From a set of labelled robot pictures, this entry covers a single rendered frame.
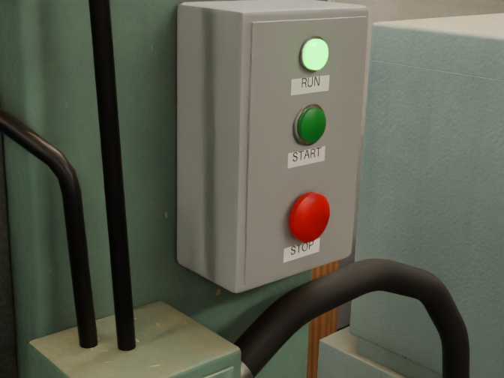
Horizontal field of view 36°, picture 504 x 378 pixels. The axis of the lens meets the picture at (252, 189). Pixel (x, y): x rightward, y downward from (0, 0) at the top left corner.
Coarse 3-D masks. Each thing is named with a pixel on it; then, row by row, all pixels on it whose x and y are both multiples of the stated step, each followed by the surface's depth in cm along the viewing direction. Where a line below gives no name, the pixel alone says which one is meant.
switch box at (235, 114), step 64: (256, 0) 48; (192, 64) 44; (256, 64) 41; (192, 128) 45; (256, 128) 42; (192, 192) 46; (256, 192) 44; (320, 192) 47; (192, 256) 47; (256, 256) 45; (320, 256) 49
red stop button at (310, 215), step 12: (312, 192) 46; (300, 204) 45; (312, 204) 45; (324, 204) 46; (300, 216) 45; (312, 216) 46; (324, 216) 46; (300, 228) 45; (312, 228) 46; (324, 228) 47; (300, 240) 46; (312, 240) 47
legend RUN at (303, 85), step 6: (300, 78) 44; (306, 78) 44; (312, 78) 44; (318, 78) 45; (324, 78) 45; (294, 84) 44; (300, 84) 44; (306, 84) 44; (312, 84) 44; (318, 84) 45; (324, 84) 45; (294, 90) 44; (300, 90) 44; (306, 90) 44; (312, 90) 45; (318, 90) 45; (324, 90) 45
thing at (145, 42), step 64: (0, 0) 41; (64, 0) 40; (128, 0) 42; (192, 0) 45; (320, 0) 52; (0, 64) 42; (64, 64) 41; (128, 64) 43; (64, 128) 42; (128, 128) 44; (128, 192) 46; (64, 256) 44; (64, 320) 45
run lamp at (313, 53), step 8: (304, 40) 43; (312, 40) 43; (320, 40) 43; (304, 48) 43; (312, 48) 43; (320, 48) 43; (304, 56) 43; (312, 56) 43; (320, 56) 43; (304, 64) 43; (312, 64) 43; (320, 64) 44
